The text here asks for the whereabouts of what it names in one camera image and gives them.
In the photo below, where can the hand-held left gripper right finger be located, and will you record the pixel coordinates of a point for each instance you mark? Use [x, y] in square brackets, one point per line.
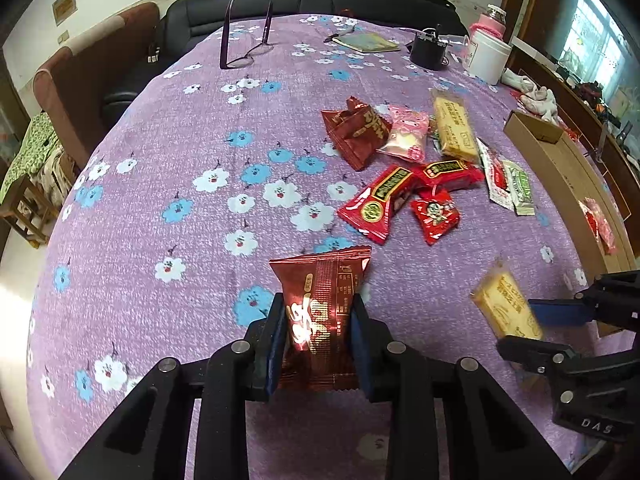
[361, 352]

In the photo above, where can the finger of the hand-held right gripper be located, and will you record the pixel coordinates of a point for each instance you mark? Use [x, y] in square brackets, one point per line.
[555, 311]
[535, 354]

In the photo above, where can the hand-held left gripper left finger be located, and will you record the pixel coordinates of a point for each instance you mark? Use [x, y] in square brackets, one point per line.
[275, 347]

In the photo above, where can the yellow biscuit packet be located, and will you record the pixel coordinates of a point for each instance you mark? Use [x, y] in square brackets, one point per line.
[500, 300]
[452, 127]

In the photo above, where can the dark red snack packet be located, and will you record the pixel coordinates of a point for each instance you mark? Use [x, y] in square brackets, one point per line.
[357, 105]
[357, 137]
[320, 290]

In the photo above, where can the cardboard box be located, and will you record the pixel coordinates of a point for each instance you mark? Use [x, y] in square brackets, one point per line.
[555, 170]

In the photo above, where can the red white sachet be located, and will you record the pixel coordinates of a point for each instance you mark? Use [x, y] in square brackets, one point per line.
[495, 177]

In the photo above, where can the small red snack packet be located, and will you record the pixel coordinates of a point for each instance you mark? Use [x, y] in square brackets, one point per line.
[435, 215]

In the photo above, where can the red white snack packet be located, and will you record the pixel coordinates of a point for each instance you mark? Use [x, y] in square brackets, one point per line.
[597, 225]

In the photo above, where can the purple floral tablecloth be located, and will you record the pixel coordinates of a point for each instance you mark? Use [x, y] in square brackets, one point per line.
[200, 260]

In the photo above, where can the green white sachet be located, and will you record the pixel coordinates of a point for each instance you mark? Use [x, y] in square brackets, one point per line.
[520, 187]

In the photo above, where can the long red packet round emblem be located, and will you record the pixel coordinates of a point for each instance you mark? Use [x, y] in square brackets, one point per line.
[375, 202]

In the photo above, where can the red bar packet green label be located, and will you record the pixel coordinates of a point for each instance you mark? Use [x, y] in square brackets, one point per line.
[450, 174]

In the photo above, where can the dark wooden sideboard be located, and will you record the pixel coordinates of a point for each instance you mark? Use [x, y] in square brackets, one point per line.
[575, 102]

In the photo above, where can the white cloth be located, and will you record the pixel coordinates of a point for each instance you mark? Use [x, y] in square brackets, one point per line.
[537, 97]

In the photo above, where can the pink snack packet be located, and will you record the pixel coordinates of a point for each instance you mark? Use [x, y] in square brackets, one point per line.
[407, 135]

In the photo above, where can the white jar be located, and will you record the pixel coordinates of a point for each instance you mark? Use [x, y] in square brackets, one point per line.
[487, 60]

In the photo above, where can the glass window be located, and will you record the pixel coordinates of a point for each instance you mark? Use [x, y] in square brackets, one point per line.
[595, 45]

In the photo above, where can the black round container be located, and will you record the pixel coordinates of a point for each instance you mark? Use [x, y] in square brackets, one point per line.
[427, 55]

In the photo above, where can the wooden stool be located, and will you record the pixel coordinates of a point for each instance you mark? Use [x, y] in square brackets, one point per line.
[22, 207]

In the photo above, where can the glass jar with pink cover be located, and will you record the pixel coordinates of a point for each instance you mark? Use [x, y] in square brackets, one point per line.
[490, 22]

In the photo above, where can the green notebook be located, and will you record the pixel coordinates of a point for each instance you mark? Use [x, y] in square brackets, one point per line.
[370, 42]

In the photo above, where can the green patterned cushion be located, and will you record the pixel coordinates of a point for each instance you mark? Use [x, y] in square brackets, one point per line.
[30, 147]

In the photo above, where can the pen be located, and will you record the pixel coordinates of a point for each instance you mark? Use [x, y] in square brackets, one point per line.
[340, 35]

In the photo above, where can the brown armchair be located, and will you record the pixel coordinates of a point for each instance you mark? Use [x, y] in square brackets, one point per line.
[90, 75]

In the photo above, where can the black sofa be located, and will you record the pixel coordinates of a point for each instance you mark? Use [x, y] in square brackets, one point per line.
[200, 15]

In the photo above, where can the small wall frame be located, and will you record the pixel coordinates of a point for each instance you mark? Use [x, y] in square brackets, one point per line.
[65, 6]

